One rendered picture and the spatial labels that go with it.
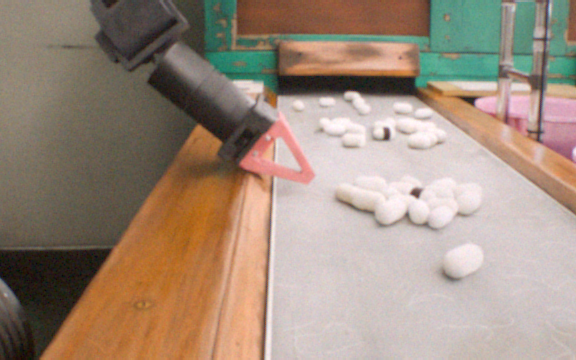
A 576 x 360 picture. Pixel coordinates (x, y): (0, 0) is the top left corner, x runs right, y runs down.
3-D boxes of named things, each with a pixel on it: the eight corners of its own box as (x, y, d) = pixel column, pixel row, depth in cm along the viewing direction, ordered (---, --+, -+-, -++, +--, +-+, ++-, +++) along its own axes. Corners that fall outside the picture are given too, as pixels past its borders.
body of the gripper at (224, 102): (273, 102, 76) (222, 62, 75) (271, 117, 66) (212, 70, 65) (237, 146, 77) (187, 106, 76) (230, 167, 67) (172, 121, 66)
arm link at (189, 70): (135, 76, 67) (170, 32, 67) (143, 77, 74) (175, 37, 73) (188, 117, 68) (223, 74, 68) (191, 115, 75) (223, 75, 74)
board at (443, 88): (442, 96, 130) (442, 90, 130) (426, 86, 145) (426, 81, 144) (596, 99, 130) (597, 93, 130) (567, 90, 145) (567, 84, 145)
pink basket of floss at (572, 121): (582, 183, 101) (588, 124, 98) (444, 155, 119) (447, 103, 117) (639, 158, 118) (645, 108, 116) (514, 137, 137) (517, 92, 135)
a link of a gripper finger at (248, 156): (329, 147, 77) (265, 95, 75) (333, 160, 70) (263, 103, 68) (291, 191, 78) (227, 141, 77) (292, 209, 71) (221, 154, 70)
